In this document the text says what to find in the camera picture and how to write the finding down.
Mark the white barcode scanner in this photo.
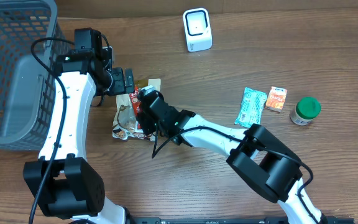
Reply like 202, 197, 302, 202
183, 7, 213, 52

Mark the grey plastic mesh basket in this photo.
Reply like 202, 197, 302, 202
0, 0, 70, 151

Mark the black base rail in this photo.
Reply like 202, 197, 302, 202
126, 216, 356, 224

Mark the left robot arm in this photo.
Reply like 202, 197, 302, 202
23, 28, 135, 224

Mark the white brown snack bag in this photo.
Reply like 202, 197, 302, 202
112, 78, 162, 141

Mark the green white small bottle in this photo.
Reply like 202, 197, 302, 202
290, 97, 321, 126

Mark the teal wet wipes pack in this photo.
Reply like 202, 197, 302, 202
234, 87, 267, 128

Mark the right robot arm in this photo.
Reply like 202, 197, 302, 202
136, 85, 328, 223

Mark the red snack bar wrapper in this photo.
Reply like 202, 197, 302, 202
129, 86, 142, 132

